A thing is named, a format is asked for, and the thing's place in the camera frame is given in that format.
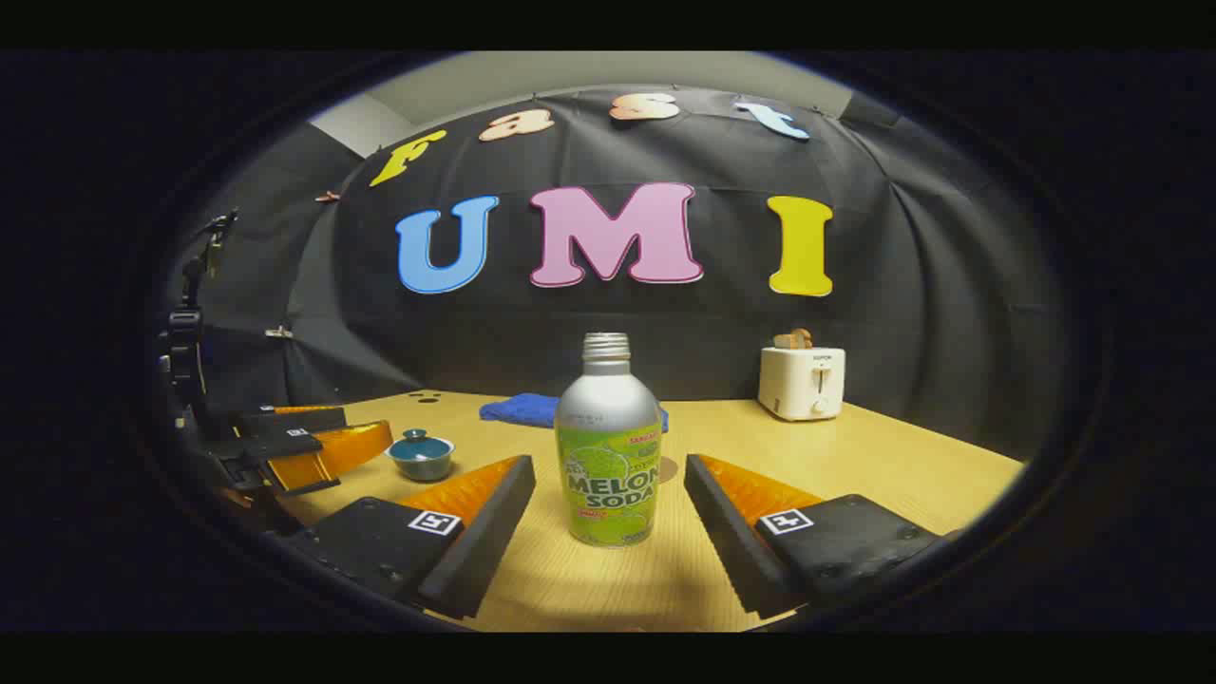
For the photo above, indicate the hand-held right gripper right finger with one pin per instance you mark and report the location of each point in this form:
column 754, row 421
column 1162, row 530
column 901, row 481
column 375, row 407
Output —
column 731, row 541

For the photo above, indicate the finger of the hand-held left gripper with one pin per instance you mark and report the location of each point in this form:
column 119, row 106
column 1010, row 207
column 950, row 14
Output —
column 332, row 454
column 285, row 423

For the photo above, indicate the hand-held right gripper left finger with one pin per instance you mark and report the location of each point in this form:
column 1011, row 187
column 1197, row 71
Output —
column 484, row 541

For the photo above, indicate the teal teacup lid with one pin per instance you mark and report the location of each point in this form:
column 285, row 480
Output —
column 418, row 446

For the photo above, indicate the white teal teacup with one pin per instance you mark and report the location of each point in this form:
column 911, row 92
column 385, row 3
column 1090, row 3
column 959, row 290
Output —
column 423, row 469

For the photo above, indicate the round cork coaster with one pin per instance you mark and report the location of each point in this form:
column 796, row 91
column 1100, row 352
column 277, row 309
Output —
column 669, row 469

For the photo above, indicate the silver green label water bottle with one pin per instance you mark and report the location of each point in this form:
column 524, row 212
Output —
column 608, row 427

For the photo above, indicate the blue towel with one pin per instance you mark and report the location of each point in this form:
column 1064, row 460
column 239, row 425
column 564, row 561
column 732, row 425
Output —
column 518, row 410

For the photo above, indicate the white toaster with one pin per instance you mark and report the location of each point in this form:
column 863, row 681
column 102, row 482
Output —
column 793, row 385

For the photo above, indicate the black backdrop cloth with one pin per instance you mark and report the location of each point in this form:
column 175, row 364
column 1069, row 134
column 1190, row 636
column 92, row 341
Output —
column 722, row 332

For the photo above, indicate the toast slice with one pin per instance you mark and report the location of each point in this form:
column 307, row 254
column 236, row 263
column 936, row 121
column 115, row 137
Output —
column 793, row 339

